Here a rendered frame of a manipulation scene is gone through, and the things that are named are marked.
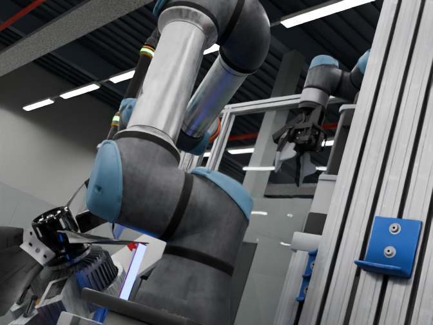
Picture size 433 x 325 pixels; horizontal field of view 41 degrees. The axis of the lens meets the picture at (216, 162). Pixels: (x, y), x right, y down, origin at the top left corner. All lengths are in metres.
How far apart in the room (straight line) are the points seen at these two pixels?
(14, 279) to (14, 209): 5.76
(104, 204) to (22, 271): 0.84
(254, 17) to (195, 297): 0.55
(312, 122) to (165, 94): 0.62
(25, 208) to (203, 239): 6.62
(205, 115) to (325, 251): 0.51
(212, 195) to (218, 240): 0.07
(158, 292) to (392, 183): 0.40
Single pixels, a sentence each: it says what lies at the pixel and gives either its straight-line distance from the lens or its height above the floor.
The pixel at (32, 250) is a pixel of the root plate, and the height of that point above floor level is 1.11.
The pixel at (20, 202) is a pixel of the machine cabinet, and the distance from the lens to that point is 7.42.
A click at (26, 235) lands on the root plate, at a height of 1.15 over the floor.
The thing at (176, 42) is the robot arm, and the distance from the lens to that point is 1.03.
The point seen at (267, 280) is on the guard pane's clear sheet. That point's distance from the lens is 2.08.
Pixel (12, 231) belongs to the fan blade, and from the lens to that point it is 1.91.
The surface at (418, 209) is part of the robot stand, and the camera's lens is 0.92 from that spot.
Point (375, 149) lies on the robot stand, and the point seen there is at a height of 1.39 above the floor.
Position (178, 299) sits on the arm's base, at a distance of 0.85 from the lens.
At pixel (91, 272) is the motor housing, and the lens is 1.75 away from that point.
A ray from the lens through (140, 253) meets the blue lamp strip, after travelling 1.41.
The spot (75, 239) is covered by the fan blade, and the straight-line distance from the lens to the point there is 1.48.
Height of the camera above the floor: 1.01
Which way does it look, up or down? 17 degrees up
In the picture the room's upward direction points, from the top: 19 degrees clockwise
